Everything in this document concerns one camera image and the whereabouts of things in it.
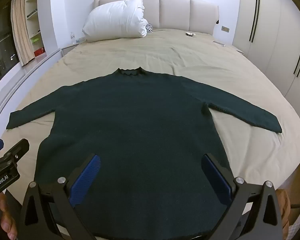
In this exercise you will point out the beige curtain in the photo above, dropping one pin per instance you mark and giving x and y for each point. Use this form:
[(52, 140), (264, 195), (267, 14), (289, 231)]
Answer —
[(21, 30)]

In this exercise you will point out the grey nightstand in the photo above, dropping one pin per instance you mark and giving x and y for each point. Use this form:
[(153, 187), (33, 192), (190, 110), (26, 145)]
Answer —
[(68, 48)]

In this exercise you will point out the small white and dark item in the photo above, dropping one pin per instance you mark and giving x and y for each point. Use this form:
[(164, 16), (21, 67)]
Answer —
[(190, 34)]

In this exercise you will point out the wall socket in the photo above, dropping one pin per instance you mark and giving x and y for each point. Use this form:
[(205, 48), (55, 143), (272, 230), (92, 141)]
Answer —
[(225, 29)]

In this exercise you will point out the white wardrobe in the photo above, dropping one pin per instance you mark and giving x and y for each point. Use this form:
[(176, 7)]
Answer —
[(272, 42)]

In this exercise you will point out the zebra striped item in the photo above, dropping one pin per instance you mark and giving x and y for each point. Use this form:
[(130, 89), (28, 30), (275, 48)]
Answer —
[(149, 28)]

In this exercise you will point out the beige padded headboard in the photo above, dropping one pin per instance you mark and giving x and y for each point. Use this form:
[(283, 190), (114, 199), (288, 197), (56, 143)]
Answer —
[(175, 10)]

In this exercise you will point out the bright green item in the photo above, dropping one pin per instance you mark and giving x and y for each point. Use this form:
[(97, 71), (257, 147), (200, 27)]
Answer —
[(35, 40)]

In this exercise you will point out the dark green towel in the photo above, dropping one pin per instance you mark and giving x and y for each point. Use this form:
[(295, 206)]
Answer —
[(140, 117)]

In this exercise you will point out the bed with beige sheet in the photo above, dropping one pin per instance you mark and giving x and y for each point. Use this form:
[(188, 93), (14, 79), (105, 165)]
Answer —
[(165, 52)]

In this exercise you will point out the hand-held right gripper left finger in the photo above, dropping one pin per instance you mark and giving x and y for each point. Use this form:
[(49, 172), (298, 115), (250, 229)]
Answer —
[(86, 180)]

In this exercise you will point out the red box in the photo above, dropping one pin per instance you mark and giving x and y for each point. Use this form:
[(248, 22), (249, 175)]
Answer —
[(39, 52)]

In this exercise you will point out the person's left hand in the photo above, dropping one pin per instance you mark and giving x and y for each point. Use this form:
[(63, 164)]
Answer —
[(6, 220)]

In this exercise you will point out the white wall shelf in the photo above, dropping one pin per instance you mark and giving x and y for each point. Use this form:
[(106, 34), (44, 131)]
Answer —
[(36, 22)]

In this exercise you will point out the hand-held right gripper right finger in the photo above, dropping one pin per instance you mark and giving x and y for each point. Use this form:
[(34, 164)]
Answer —
[(217, 180)]

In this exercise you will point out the clear water bottle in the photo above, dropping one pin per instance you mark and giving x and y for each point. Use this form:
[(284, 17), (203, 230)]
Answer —
[(72, 37)]

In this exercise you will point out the flat grey phone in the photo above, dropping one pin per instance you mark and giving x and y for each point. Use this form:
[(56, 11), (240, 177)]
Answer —
[(218, 43)]

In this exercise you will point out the dark window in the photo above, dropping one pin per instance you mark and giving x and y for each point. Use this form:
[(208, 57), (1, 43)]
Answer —
[(1, 47)]

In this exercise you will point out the white pillow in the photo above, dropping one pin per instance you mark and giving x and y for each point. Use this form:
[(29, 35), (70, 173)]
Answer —
[(115, 17)]

